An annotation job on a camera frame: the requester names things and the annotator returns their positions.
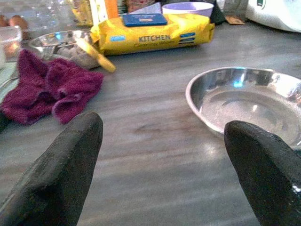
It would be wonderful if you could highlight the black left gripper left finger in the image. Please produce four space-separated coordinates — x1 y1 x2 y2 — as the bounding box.
0 111 104 226

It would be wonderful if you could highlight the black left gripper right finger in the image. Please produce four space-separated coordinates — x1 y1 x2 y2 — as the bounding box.
223 120 301 226

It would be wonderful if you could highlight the shallow steel bowl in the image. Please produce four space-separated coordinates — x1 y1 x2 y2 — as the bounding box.
185 66 301 151
28 30 95 61

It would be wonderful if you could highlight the maroon terry cloth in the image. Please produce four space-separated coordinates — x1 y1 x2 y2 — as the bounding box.
0 48 104 125

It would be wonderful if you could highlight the light green tray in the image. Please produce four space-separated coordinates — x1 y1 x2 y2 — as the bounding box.
0 62 19 95

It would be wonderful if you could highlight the yellow plastic spoon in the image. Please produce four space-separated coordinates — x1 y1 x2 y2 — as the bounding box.
75 37 117 73

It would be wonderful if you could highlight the brown paper tag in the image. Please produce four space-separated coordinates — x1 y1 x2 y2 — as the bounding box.
224 15 245 25

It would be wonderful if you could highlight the white kitchen appliance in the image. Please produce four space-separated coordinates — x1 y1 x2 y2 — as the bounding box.
246 0 301 33

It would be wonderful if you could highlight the yellow kitchen wipes pack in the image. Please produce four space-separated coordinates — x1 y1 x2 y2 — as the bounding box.
90 13 216 57

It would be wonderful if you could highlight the yellow snack packet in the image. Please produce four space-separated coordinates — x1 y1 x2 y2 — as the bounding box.
70 0 95 27

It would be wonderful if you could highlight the orange carton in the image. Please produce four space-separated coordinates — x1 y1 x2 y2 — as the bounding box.
104 0 119 19

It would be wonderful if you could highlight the lilac plastic bowl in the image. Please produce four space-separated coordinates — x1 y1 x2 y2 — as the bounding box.
161 1 214 18

